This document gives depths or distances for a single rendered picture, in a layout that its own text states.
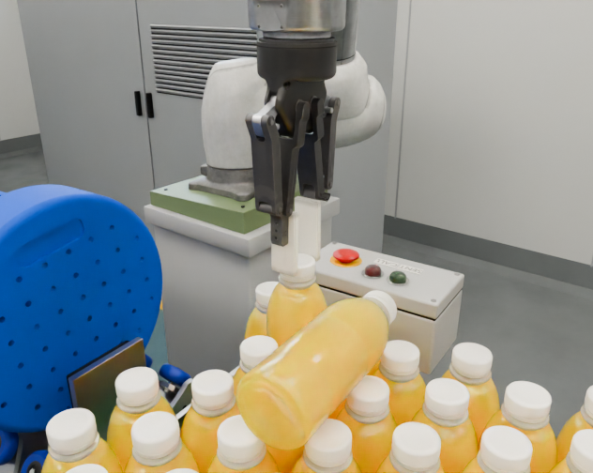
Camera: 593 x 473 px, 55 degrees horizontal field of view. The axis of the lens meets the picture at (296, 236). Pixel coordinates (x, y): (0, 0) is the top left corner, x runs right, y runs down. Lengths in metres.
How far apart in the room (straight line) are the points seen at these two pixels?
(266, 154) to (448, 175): 2.94
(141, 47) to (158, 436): 2.55
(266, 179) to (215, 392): 0.20
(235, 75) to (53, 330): 0.68
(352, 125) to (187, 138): 1.64
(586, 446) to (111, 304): 0.53
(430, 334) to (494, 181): 2.67
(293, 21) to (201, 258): 0.81
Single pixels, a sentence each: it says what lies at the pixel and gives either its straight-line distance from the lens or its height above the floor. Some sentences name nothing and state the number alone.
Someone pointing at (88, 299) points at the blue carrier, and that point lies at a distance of 0.72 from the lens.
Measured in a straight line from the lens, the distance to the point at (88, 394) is 0.70.
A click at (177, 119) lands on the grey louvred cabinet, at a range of 2.81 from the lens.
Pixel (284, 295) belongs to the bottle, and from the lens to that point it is 0.62.
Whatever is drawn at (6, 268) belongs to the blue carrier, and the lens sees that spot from 0.65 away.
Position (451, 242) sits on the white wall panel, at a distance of 3.53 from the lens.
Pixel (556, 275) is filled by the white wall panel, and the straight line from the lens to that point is 3.38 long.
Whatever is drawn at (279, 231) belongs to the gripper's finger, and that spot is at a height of 1.22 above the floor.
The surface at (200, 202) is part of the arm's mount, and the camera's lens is 1.21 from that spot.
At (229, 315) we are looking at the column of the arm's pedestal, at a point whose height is 0.80.
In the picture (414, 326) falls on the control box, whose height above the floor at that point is 1.06.
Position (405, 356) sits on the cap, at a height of 1.10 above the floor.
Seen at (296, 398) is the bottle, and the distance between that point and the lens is 0.44.
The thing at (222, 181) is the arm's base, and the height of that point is 1.07.
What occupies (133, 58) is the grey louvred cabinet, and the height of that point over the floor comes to 1.16.
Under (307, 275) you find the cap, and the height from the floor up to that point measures 1.16.
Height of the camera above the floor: 1.43
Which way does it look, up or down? 23 degrees down
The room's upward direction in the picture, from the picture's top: straight up
